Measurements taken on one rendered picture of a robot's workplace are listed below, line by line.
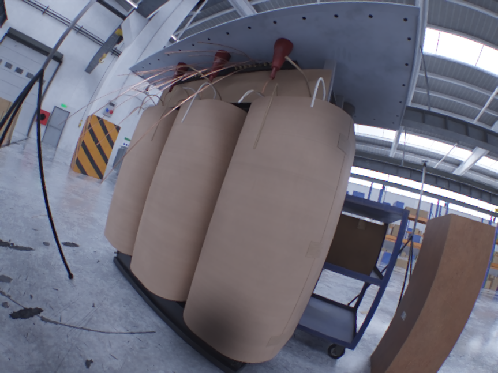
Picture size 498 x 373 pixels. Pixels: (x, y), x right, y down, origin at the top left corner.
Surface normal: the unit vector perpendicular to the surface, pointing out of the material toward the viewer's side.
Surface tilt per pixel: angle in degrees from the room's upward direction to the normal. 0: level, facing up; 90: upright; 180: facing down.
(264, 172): 90
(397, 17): 180
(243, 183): 90
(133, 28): 90
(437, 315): 90
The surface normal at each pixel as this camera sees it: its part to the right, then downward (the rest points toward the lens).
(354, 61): -0.31, 0.95
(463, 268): -0.49, -0.22
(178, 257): 0.28, 0.01
